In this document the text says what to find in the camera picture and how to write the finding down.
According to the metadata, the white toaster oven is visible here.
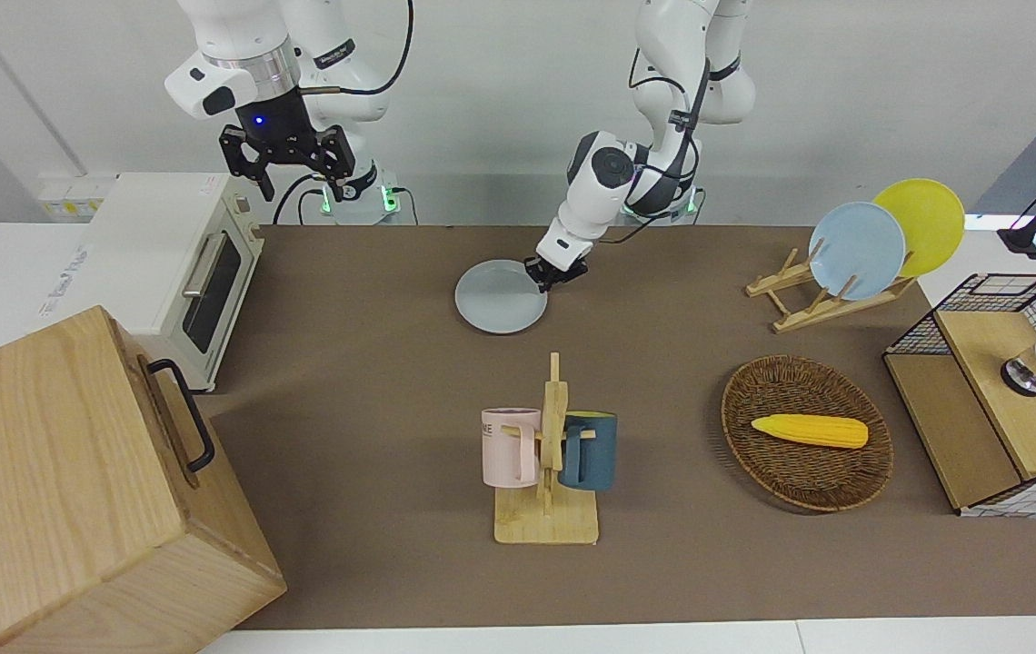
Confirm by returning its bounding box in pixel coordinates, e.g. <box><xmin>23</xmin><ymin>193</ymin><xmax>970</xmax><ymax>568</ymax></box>
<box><xmin>77</xmin><ymin>173</ymin><xmax>266</xmax><ymax>393</ymax></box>

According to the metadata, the yellow plate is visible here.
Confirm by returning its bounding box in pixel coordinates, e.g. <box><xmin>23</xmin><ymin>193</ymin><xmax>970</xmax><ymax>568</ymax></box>
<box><xmin>872</xmin><ymin>179</ymin><xmax>966</xmax><ymax>278</ymax></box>

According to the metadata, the black base power cable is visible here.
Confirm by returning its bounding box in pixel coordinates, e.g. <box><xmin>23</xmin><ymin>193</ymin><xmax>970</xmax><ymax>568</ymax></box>
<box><xmin>271</xmin><ymin>173</ymin><xmax>328</xmax><ymax>225</ymax></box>

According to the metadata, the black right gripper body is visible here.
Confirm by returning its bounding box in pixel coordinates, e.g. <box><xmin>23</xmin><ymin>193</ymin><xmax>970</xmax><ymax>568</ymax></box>
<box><xmin>219</xmin><ymin>86</ymin><xmax>357</xmax><ymax>180</ymax></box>

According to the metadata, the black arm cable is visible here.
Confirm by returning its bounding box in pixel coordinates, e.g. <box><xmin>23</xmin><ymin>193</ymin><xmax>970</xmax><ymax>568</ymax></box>
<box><xmin>604</xmin><ymin>54</ymin><xmax>714</xmax><ymax>246</ymax></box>
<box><xmin>300</xmin><ymin>0</ymin><xmax>415</xmax><ymax>96</ymax></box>

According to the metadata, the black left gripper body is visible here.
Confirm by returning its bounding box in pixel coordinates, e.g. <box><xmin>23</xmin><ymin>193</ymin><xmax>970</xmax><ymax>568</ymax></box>
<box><xmin>525</xmin><ymin>255</ymin><xmax>590</xmax><ymax>282</ymax></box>

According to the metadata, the white wall socket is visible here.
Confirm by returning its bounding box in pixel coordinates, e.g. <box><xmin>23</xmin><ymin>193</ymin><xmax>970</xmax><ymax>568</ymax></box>
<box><xmin>38</xmin><ymin>177</ymin><xmax>115</xmax><ymax>222</ymax></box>

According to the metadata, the dark blue mug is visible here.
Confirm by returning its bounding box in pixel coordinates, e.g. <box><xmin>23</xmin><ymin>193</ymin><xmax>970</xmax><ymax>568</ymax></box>
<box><xmin>559</xmin><ymin>411</ymin><xmax>618</xmax><ymax>492</ymax></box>

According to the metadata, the brown wicker basket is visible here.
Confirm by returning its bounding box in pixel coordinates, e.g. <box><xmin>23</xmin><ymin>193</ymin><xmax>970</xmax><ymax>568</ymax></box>
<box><xmin>721</xmin><ymin>354</ymin><xmax>895</xmax><ymax>513</ymax></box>

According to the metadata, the brown table mat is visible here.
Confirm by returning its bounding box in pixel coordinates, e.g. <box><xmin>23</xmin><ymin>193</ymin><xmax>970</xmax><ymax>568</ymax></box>
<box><xmin>200</xmin><ymin>223</ymin><xmax>1036</xmax><ymax>630</ymax></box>

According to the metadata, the wooden box with black handle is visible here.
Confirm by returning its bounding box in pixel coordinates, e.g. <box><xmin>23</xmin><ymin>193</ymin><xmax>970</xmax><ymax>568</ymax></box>
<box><xmin>0</xmin><ymin>305</ymin><xmax>288</xmax><ymax>654</ymax></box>

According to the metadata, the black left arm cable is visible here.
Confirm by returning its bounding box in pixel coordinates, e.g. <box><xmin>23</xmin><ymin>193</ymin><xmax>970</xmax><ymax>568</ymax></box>
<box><xmin>604</xmin><ymin>54</ymin><xmax>714</xmax><ymax>246</ymax></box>

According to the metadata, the wooden mug tree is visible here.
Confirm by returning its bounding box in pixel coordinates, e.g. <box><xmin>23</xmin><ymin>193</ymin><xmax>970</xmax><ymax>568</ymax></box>
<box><xmin>493</xmin><ymin>352</ymin><xmax>601</xmax><ymax>546</ymax></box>

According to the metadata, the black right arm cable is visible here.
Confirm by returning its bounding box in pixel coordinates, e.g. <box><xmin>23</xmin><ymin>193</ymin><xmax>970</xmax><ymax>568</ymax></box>
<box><xmin>300</xmin><ymin>0</ymin><xmax>415</xmax><ymax>96</ymax></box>

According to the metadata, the light blue plate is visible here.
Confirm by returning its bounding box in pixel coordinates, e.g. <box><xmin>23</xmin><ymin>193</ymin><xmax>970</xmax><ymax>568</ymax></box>
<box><xmin>809</xmin><ymin>202</ymin><xmax>908</xmax><ymax>302</ymax></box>

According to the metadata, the pink mug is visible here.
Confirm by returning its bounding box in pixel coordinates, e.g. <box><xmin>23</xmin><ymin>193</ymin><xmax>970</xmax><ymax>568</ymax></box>
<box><xmin>481</xmin><ymin>408</ymin><xmax>543</xmax><ymax>488</ymax></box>

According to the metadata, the wooden plate rack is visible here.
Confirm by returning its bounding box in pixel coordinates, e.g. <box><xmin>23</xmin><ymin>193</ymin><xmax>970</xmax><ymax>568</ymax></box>
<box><xmin>745</xmin><ymin>250</ymin><xmax>919</xmax><ymax>334</ymax></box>

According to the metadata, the yellow corn cob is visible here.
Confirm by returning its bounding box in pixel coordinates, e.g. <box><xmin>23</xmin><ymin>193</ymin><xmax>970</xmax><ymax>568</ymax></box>
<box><xmin>751</xmin><ymin>414</ymin><xmax>870</xmax><ymax>450</ymax></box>

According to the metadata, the gray plate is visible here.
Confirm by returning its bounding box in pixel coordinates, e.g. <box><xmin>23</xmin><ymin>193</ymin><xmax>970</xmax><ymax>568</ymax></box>
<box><xmin>454</xmin><ymin>259</ymin><xmax>549</xmax><ymax>335</ymax></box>

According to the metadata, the wire shelf with wooden boards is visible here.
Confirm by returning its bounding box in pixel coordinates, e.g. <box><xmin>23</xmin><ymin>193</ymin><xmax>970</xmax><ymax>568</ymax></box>
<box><xmin>883</xmin><ymin>272</ymin><xmax>1036</xmax><ymax>519</ymax></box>

